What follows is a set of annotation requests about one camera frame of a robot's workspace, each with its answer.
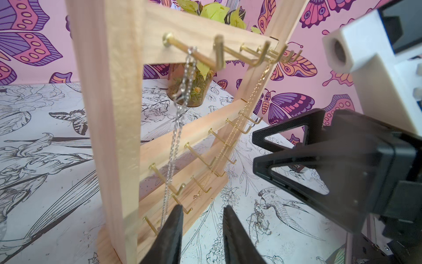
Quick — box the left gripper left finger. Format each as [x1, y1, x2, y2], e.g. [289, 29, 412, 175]
[140, 205, 184, 264]

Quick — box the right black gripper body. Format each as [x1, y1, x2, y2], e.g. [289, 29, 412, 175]
[318, 110, 422, 234]

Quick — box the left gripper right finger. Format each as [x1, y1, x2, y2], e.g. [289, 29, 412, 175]
[223, 205, 266, 264]

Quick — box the gold chain necklace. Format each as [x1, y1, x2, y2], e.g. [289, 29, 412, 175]
[193, 62, 273, 201]

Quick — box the silver pendant necklace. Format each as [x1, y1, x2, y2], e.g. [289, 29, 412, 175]
[159, 46, 198, 228]

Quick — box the wooden jewelry display stand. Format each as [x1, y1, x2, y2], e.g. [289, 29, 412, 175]
[66, 1, 307, 264]

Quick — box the potted green plant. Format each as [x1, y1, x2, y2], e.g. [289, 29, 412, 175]
[147, 5, 271, 105]

